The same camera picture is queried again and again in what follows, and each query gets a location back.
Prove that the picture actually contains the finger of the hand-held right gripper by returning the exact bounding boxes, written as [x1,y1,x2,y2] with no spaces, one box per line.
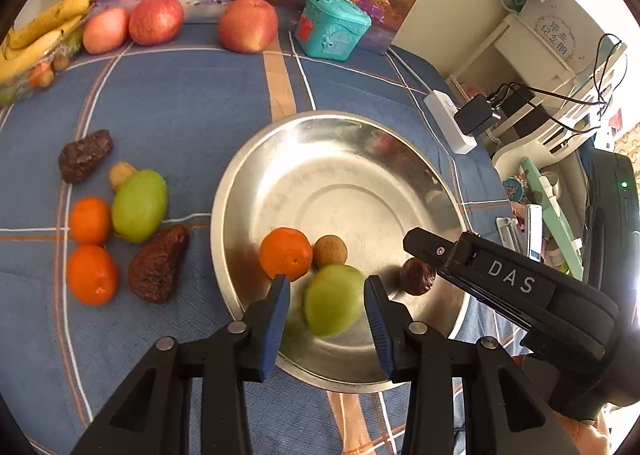
[403,227,475,282]

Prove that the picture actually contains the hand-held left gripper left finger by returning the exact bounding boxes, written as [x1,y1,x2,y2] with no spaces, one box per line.
[70,274,292,455]

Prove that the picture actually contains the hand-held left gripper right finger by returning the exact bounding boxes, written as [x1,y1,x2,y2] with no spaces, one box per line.
[363,275,581,455]

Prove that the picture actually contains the dried red date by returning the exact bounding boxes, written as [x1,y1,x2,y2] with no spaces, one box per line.
[127,223,190,305]
[399,257,437,296]
[58,129,115,184]

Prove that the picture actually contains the green jujube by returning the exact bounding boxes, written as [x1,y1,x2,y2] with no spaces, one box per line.
[111,169,168,244]
[302,264,368,338]

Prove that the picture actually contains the orange tangerine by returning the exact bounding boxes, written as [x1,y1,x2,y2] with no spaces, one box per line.
[69,196,112,246]
[66,245,120,307]
[259,227,314,282]

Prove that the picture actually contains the small brown longan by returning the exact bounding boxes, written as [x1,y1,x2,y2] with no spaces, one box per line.
[312,235,349,267]
[108,161,138,190]

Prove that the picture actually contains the round metal bowl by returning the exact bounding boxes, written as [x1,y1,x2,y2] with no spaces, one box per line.
[210,110,473,392]

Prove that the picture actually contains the person's right hand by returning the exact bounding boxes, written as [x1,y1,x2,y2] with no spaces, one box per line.
[552,410,613,455]

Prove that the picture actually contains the white phone stand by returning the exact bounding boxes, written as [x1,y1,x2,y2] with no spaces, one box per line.
[495,216,526,251]

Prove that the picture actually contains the small round patterned tin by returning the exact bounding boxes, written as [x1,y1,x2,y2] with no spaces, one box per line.
[501,175,526,203]

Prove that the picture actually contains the smartphone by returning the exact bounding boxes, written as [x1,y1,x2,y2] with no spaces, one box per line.
[520,204,546,263]

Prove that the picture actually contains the white power strip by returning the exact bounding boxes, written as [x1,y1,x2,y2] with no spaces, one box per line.
[424,90,478,154]

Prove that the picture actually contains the mint green box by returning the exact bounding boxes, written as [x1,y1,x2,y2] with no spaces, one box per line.
[520,157,583,281]

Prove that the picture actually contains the white slatted furniture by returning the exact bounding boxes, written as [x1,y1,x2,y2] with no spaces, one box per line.
[492,42,628,176]

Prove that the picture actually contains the black charger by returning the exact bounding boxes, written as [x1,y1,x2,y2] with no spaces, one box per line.
[454,85,536,136]

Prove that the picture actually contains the teal toy house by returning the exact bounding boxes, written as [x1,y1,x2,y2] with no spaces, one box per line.
[294,0,372,62]

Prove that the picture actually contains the blue plaid tablecloth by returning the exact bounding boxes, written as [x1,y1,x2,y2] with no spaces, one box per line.
[0,5,531,455]

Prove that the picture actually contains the white printed box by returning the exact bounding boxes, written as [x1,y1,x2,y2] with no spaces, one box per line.
[520,0,601,80]

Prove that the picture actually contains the red apple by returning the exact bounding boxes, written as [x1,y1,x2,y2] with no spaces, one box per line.
[82,6,130,56]
[217,0,279,54]
[128,0,185,46]

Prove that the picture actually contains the bananas in clear tray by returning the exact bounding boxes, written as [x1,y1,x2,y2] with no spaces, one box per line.
[0,27,86,108]

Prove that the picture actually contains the yellow banana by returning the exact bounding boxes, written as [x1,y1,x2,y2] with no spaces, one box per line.
[7,0,97,50]
[0,15,86,84]

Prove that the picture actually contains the white power cord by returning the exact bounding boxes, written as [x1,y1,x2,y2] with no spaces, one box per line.
[389,49,433,96]

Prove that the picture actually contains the black cable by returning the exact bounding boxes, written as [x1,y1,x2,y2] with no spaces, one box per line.
[487,33,628,136]

